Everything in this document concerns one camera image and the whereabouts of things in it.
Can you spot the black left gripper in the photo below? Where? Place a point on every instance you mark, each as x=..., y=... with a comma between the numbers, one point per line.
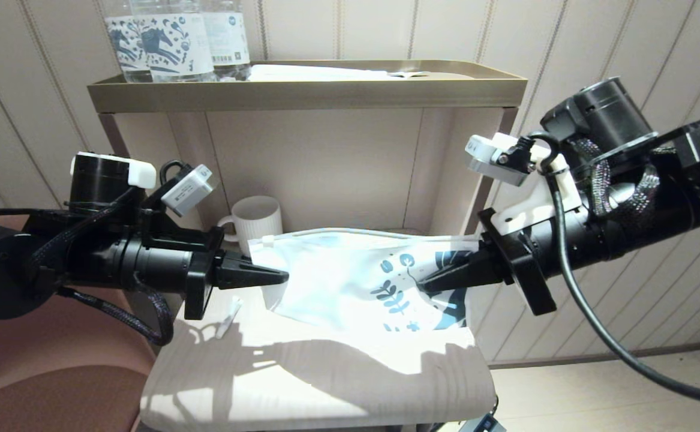
x=203, y=288

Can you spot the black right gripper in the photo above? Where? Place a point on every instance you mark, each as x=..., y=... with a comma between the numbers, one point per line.
x=520, y=270

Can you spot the clear bottle barcode label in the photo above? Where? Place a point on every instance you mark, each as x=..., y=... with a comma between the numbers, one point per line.
x=227, y=45

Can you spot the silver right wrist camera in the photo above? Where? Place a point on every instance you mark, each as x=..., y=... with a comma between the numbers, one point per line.
x=493, y=162

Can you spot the small white tube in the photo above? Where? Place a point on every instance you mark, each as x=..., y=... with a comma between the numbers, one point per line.
x=228, y=321

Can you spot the clear bottle horse print label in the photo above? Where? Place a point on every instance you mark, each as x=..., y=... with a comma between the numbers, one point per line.
x=123, y=51
x=173, y=51

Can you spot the white ribbed ceramic mug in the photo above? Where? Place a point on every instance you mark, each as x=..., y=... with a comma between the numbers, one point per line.
x=260, y=219

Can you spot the bronze metal tray top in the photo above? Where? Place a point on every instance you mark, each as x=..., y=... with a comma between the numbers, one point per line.
x=302, y=95

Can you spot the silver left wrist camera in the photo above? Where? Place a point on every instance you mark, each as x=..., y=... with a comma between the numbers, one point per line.
x=188, y=191

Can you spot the white right camera bracket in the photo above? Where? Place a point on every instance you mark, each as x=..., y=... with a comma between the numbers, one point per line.
x=529, y=216

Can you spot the blue black base device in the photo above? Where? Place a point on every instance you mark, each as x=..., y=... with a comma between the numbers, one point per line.
x=484, y=424

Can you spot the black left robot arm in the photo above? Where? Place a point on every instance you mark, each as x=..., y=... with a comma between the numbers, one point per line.
x=2, y=270

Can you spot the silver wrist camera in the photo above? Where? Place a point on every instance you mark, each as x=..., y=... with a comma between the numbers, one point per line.
x=493, y=162
x=188, y=191

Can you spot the flat white plastic packet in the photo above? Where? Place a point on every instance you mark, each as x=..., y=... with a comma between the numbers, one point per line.
x=308, y=73

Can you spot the brown wall baseboard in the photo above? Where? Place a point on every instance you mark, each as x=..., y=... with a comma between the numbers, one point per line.
x=565, y=359

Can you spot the light wood shelf table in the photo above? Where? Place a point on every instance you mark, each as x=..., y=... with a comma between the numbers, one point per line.
x=326, y=168

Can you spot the white floral zip pouch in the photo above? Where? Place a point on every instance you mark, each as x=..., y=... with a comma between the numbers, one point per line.
x=338, y=282

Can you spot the reddish brown chair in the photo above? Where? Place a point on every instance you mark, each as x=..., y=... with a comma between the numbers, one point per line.
x=38, y=384

